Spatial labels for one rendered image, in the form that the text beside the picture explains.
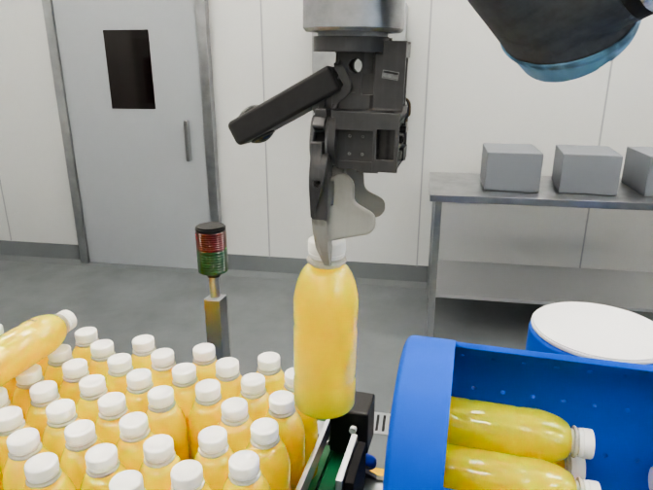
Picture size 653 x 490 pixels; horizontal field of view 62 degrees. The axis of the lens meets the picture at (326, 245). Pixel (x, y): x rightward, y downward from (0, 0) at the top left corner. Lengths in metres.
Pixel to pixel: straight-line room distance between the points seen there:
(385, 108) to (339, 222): 0.11
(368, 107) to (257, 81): 3.57
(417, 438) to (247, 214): 3.70
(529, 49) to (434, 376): 0.38
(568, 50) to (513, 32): 0.04
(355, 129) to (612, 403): 0.59
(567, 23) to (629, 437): 0.65
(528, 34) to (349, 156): 0.18
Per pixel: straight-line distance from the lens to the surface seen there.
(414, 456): 0.64
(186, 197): 4.35
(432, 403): 0.65
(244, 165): 4.17
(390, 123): 0.48
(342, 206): 0.51
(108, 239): 4.78
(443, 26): 3.90
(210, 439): 0.79
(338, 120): 0.49
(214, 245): 1.12
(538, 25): 0.44
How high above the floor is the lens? 1.57
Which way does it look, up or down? 18 degrees down
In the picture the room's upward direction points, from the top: straight up
